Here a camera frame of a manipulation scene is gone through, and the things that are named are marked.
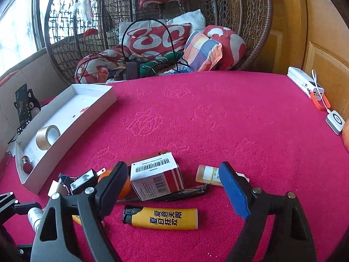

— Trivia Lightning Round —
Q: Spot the round red white cushion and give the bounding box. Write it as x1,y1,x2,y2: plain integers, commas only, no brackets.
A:
203,25,247,71

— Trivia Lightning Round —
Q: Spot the small white bottle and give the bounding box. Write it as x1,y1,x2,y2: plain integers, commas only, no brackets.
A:
27,207,44,231

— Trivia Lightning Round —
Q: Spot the black charger plug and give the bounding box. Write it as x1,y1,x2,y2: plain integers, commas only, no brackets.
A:
70,168,107,195

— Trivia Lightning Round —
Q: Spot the wicker hanging chair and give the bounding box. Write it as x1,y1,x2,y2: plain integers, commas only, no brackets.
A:
32,0,274,84

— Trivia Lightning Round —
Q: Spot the white feather dreamcatcher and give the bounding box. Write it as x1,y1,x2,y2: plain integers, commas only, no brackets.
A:
73,0,106,37

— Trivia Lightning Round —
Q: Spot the orange fruit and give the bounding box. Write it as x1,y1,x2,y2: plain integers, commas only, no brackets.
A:
342,121,349,153
98,169,132,200

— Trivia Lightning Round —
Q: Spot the black framed window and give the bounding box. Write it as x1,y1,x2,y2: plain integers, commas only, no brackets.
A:
0,0,82,73

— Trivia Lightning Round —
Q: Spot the yellow lighter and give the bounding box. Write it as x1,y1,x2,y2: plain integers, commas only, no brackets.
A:
122,206,198,230

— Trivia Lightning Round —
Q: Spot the small white square device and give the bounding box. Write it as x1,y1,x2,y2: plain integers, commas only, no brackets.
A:
325,110,346,135

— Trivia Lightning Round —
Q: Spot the red white seat cushion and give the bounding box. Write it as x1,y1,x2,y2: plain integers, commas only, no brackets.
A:
75,46,132,84

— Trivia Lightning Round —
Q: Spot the red and white box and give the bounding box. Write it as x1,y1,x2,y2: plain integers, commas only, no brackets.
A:
130,152,184,201

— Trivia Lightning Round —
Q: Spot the black cable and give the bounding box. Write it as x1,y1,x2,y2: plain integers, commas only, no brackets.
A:
74,19,191,84

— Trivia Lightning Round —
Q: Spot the orange strap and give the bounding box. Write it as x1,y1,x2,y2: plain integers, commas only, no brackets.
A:
310,92,331,112

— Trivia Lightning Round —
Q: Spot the black power adapter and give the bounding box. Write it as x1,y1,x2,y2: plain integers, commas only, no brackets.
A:
125,61,141,80

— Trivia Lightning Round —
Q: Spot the plaid pillow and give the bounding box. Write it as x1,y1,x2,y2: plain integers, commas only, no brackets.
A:
182,31,223,72

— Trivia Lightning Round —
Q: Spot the green cloth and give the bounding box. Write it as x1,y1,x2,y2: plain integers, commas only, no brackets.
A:
140,51,186,77

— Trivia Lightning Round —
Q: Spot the small red bottle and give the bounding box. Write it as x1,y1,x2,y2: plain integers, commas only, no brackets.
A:
21,155,33,173

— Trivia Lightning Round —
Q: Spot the black pen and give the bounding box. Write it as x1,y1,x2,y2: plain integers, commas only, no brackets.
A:
166,184,208,202

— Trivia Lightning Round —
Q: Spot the flat red white cushion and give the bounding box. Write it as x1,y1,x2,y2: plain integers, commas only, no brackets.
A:
128,23,192,58

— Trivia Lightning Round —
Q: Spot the small yellowish bottle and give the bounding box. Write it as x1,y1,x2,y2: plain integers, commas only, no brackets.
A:
196,164,250,187

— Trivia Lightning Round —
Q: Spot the magenta embossed blanket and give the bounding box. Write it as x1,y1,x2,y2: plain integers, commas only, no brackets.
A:
0,71,349,262

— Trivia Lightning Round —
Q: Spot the white cardboard tray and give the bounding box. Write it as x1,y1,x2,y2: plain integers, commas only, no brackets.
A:
15,84,118,194

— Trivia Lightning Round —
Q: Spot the brown packing tape roll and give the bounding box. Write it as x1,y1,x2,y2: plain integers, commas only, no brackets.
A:
36,125,61,150

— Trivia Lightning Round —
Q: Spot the wooden door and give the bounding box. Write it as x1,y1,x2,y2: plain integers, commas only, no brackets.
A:
271,0,349,121

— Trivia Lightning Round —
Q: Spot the white charging cable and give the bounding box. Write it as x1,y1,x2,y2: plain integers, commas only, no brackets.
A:
311,69,332,113

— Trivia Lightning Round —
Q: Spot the white power bank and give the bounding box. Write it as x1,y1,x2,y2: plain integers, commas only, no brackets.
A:
287,67,325,99

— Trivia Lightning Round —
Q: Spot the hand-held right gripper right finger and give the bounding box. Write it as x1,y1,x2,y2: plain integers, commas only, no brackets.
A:
219,162,317,262

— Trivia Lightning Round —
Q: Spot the black smartphone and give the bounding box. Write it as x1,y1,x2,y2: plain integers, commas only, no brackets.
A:
15,84,31,127

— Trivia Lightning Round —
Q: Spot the black binder clip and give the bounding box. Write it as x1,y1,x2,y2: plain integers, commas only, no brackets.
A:
57,172,74,195

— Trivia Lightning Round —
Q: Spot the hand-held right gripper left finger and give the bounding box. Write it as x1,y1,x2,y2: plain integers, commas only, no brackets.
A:
31,162,128,262

